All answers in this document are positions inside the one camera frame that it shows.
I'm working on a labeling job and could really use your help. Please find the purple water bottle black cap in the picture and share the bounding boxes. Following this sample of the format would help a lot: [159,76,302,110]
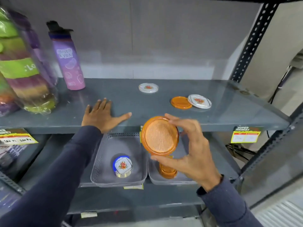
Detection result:
[46,20,86,91]

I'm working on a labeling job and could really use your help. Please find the grey perforated plastic bin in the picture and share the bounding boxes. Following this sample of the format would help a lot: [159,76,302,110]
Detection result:
[148,132,200,186]
[90,133,149,188]

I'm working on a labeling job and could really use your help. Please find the clear pack of purple cloths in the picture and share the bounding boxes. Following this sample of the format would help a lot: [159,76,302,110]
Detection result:
[0,76,20,117]

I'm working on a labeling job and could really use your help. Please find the small white shelf label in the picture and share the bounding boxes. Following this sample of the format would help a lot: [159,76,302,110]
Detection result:
[80,211,98,219]

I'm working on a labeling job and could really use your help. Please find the person's right forearm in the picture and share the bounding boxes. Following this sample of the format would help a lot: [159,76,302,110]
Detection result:
[196,175,264,227]

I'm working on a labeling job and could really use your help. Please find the dark packaged goods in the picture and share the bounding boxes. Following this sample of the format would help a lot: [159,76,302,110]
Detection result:
[0,144,27,169]

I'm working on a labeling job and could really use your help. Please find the person's right hand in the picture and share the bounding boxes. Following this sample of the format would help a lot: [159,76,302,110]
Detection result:
[151,113,222,193]

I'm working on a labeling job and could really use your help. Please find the round white floral lid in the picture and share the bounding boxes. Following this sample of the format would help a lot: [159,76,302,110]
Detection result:
[138,83,159,93]

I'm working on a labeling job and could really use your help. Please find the person's left forearm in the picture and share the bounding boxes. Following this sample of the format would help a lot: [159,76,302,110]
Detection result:
[0,125,104,227]

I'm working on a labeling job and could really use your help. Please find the large orange round plastic lid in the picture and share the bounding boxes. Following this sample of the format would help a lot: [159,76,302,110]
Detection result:
[141,116,179,156]

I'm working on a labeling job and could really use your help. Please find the yellow red shelf price label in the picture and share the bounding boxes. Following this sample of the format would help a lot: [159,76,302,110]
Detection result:
[231,126,261,144]
[0,128,38,146]

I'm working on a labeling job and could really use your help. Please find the grey metal shelving rack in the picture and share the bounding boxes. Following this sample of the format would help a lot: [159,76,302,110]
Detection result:
[0,0,303,227]

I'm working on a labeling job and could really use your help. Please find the white ribbed panel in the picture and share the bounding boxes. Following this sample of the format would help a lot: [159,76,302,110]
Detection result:
[254,197,303,227]

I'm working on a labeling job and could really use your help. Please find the squarish white floral lid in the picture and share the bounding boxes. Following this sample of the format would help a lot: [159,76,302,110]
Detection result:
[188,94,212,109]

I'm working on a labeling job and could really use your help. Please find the black cables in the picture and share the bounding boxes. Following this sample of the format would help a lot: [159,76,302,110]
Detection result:
[226,144,256,161]

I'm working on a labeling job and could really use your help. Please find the orange plastic jar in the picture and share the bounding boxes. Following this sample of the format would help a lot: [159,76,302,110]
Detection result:
[158,155,178,179]

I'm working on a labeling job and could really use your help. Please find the person's left hand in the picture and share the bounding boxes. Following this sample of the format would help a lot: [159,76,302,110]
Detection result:
[81,98,132,134]

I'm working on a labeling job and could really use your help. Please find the floral tin with blue rim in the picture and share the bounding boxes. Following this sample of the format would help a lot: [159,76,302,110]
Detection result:
[112,155,133,178]

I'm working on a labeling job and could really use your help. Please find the small orange round lid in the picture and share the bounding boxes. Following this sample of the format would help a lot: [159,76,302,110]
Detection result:
[170,96,193,110]

